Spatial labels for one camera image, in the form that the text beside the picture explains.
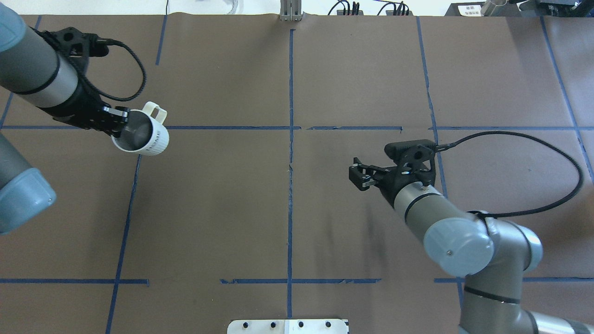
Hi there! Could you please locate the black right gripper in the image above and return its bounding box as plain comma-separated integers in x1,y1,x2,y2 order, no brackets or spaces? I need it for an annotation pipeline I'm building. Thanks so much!
349,139,437,205

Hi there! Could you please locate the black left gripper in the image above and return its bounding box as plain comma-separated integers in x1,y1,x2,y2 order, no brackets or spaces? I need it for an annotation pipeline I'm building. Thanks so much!
42,27,131,137

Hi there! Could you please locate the white ribbed HOME mug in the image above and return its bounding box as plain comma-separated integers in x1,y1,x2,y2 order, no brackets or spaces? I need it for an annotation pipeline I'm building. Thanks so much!
111,101,170,156

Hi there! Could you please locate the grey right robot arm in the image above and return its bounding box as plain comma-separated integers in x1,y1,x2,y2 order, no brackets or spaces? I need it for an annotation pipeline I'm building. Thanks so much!
349,140,593,334

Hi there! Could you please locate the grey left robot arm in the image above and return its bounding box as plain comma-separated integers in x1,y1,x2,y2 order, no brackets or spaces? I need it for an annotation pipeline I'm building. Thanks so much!
0,5,129,234

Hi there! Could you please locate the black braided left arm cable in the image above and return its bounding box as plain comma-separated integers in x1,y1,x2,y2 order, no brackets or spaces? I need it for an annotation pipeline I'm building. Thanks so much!
95,39,148,103

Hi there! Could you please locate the aluminium frame post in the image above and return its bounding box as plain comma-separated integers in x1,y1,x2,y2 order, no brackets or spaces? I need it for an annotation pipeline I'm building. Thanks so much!
279,0,303,22

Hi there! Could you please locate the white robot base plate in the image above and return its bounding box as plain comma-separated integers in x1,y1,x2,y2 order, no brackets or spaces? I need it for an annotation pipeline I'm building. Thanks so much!
227,319,350,334

